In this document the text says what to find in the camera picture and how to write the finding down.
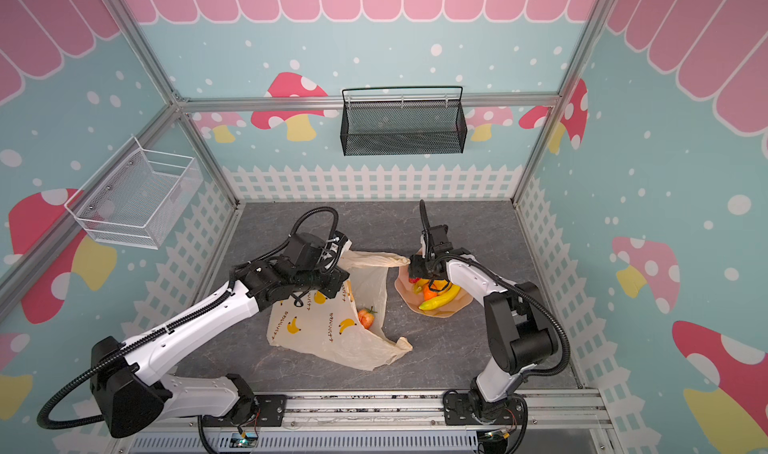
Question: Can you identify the red orange strawberry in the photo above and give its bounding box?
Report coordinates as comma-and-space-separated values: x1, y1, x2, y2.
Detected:
358, 308, 376, 330

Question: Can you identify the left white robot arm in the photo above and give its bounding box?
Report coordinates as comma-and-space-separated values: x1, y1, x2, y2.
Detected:
37, 232, 350, 438

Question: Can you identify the peach wavy plate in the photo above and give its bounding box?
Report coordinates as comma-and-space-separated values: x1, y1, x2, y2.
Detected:
395, 261, 474, 319

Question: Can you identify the black wire basket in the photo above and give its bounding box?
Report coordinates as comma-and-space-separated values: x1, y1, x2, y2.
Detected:
340, 86, 468, 157

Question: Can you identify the yellow green mango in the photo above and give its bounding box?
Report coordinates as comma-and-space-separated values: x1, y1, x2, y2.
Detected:
419, 284, 461, 311

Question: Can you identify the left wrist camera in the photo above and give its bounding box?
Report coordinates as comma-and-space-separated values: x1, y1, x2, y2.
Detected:
326, 231, 351, 261

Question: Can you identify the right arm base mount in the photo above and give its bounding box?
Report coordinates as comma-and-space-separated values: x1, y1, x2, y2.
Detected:
442, 390, 528, 426

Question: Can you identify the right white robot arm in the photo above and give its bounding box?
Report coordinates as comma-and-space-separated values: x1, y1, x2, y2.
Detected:
408, 219, 571, 404

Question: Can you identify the banana print plastic bag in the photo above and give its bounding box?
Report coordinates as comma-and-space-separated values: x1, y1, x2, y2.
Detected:
266, 251, 413, 371

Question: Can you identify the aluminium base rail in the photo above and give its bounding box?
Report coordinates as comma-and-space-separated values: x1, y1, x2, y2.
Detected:
110, 389, 623, 453

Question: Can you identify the yellow banana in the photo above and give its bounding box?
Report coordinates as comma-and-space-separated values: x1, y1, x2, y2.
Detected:
413, 279, 449, 294

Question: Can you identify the white wire basket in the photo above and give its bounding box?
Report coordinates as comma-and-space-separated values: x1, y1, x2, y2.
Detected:
64, 138, 203, 250

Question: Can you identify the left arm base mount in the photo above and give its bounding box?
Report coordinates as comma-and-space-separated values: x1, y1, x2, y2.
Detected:
202, 394, 288, 428

